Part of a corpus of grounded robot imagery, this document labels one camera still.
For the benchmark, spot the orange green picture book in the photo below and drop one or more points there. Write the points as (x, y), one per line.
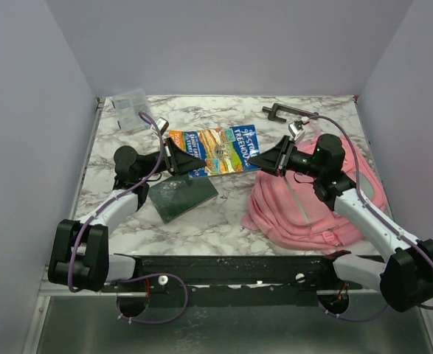
(180, 138)

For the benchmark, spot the dark green notebook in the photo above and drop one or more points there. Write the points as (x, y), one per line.
(178, 195)

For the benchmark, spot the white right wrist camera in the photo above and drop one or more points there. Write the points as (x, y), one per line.
(297, 129)

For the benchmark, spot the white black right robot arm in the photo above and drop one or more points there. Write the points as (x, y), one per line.
(389, 259)

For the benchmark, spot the clear plastic organizer box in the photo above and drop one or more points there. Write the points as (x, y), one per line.
(127, 108)

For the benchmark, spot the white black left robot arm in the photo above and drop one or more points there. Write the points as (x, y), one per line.
(80, 257)

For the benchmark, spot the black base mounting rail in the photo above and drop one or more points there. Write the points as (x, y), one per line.
(224, 281)

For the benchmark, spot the pink student backpack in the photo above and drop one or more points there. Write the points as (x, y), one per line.
(287, 211)

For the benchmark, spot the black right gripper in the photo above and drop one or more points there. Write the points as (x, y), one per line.
(276, 160)

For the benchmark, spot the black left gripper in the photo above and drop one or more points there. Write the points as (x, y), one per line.
(181, 161)

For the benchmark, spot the blue thick book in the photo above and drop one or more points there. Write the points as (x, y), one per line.
(225, 150)

